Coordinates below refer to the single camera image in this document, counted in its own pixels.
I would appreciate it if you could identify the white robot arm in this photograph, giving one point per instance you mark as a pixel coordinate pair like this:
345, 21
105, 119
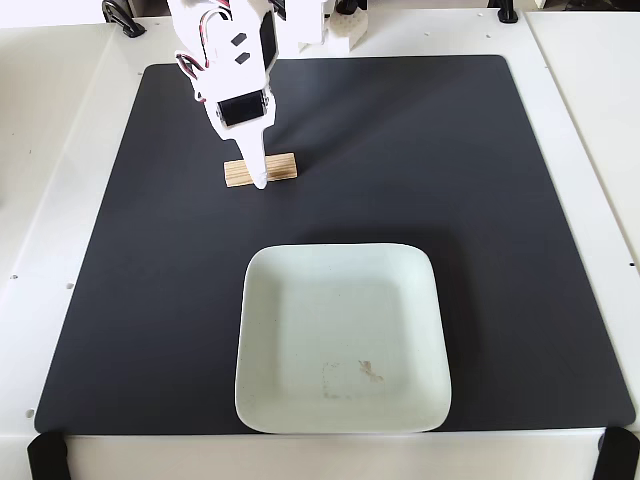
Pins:
305, 20

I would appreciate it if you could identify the black table clamp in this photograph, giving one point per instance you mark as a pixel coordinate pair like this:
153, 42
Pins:
281, 7
122, 17
506, 11

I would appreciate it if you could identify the ridged wooden block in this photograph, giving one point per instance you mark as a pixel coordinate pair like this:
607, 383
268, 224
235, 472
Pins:
282, 167

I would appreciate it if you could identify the pale green square plate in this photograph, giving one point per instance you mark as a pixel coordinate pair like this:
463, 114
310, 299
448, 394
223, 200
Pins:
340, 325

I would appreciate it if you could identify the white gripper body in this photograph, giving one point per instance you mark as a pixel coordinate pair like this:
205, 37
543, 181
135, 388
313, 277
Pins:
241, 111

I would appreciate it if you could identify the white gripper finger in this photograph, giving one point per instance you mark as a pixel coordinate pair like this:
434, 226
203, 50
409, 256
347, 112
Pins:
254, 160

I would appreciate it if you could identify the black rubber mat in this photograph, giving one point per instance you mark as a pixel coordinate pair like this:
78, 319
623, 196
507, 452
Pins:
150, 250

